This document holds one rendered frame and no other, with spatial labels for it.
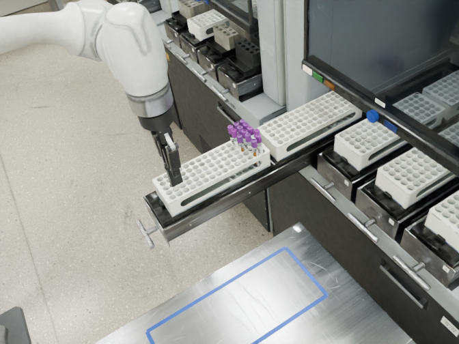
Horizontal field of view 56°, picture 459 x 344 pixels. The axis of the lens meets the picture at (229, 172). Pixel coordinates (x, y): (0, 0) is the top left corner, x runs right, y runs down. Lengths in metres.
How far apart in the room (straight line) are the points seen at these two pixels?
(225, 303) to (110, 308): 1.10
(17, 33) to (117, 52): 0.17
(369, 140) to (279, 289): 0.46
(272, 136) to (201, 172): 0.22
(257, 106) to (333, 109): 0.33
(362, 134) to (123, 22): 0.66
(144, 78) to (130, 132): 1.87
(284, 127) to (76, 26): 0.58
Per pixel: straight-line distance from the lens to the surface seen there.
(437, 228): 1.04
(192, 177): 1.08
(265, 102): 1.49
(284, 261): 0.96
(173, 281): 1.95
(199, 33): 1.71
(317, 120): 1.21
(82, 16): 0.92
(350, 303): 0.92
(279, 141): 1.15
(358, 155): 1.11
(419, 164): 1.13
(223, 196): 1.11
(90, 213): 2.32
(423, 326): 1.26
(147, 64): 0.82
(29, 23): 0.89
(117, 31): 0.80
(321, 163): 1.20
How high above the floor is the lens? 1.64
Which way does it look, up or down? 46 degrees down
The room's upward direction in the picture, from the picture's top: 10 degrees counter-clockwise
